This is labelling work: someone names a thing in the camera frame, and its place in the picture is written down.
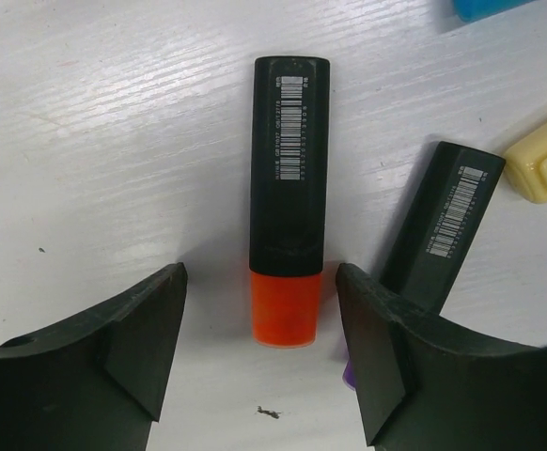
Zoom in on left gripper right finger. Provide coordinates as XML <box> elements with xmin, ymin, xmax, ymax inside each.
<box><xmin>336</xmin><ymin>263</ymin><xmax>547</xmax><ymax>450</ymax></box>

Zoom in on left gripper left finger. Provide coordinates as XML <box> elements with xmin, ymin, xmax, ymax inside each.
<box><xmin>0</xmin><ymin>263</ymin><xmax>188</xmax><ymax>450</ymax></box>

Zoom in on purple black highlighter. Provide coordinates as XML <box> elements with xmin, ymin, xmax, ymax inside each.
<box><xmin>341</xmin><ymin>140</ymin><xmax>508</xmax><ymax>391</ymax></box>

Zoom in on orange black highlighter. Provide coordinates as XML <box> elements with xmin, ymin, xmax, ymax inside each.
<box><xmin>248</xmin><ymin>55</ymin><xmax>331</xmax><ymax>349</ymax></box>

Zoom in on pastel yellow highlighter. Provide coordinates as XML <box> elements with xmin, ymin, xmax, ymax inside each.
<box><xmin>504</xmin><ymin>121</ymin><xmax>547</xmax><ymax>204</ymax></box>

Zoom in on blue black highlighter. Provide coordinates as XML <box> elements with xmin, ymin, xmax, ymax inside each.
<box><xmin>451</xmin><ymin>0</ymin><xmax>531</xmax><ymax>23</ymax></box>

